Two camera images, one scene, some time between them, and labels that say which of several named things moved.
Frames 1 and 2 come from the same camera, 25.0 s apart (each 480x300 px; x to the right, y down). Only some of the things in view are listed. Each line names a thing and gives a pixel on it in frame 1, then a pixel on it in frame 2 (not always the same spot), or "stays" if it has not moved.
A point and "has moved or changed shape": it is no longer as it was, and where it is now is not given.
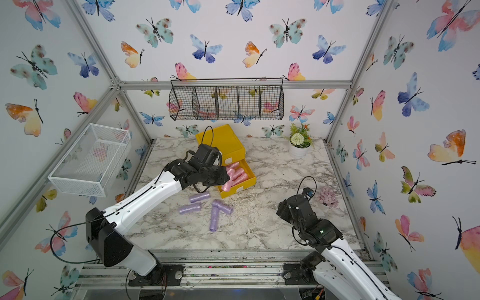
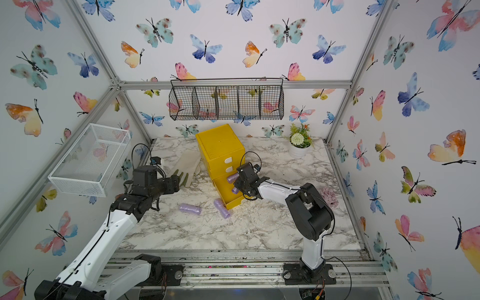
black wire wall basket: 226,99 stays
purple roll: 200,197 to 233,177
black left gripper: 223,177 to 172,184
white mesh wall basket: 90,165 stays
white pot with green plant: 299,142 stays
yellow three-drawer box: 224,137 has moved or changed shape
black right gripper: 284,210 to 237,182
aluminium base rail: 203,270 stays
